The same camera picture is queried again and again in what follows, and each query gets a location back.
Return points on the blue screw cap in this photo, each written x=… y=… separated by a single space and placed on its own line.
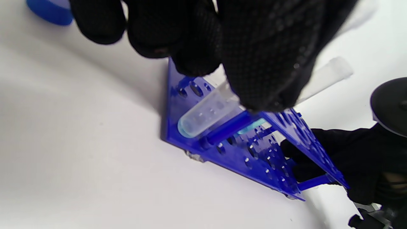
x=51 y=12

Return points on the blue test tube rack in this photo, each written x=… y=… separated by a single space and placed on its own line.
x=235 y=159

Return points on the person's right hand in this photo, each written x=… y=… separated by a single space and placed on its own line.
x=356 y=159

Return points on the clear test tube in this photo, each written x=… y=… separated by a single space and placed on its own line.
x=206 y=111

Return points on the test tube with cyan liquid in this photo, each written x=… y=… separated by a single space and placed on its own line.
x=251 y=127

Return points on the person's left hand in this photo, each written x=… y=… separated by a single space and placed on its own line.
x=254 y=47

